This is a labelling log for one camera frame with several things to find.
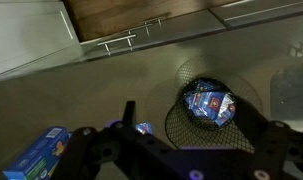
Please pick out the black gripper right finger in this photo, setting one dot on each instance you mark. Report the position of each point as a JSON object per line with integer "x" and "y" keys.
{"x": 277, "y": 150}

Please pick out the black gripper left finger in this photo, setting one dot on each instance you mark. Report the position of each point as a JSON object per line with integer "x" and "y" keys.
{"x": 91, "y": 153}

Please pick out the blue cardboard box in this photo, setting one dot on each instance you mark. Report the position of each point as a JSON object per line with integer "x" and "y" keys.
{"x": 34, "y": 156}

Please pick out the small blue loose packet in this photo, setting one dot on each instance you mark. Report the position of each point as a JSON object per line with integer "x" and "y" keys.
{"x": 143, "y": 128}

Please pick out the blue packet with red badge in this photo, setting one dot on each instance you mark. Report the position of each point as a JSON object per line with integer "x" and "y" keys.
{"x": 211, "y": 104}

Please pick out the blue sticker packet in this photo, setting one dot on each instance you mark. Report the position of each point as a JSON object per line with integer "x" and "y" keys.
{"x": 204, "y": 87}

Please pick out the grey cabinet door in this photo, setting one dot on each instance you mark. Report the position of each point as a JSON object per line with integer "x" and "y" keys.
{"x": 27, "y": 36}

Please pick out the grey drawer stack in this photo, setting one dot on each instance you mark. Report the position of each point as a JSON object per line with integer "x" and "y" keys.
{"x": 177, "y": 30}

